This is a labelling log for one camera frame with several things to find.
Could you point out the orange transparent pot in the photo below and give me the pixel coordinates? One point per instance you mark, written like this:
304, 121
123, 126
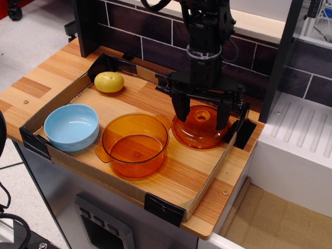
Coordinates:
135, 145

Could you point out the white drainer sink unit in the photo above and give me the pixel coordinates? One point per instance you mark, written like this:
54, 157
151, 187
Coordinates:
292, 158

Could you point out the dark upright shelf post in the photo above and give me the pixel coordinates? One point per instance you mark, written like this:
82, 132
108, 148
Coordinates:
272, 92

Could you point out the light wooden shelf board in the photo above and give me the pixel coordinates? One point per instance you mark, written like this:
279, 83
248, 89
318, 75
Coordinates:
247, 24

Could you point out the grey oven control panel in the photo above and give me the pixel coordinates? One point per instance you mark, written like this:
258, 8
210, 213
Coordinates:
103, 230

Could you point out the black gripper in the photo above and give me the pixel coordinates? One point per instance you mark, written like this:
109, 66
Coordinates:
205, 82

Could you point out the yellow plastic potato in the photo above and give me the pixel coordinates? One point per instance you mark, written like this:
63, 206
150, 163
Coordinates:
109, 82

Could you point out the light blue bowl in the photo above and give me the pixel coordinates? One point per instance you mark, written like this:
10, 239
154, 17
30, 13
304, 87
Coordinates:
72, 127

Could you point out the cardboard fence with black tape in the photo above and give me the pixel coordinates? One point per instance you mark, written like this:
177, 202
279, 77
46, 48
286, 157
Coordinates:
192, 188

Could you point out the orange transparent pot lid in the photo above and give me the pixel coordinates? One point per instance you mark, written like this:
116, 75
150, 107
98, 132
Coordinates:
199, 130

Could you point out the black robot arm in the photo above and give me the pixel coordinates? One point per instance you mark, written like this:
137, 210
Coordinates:
209, 25

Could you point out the black caster wheel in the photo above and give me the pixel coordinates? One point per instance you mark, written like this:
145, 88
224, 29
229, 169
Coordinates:
14, 11

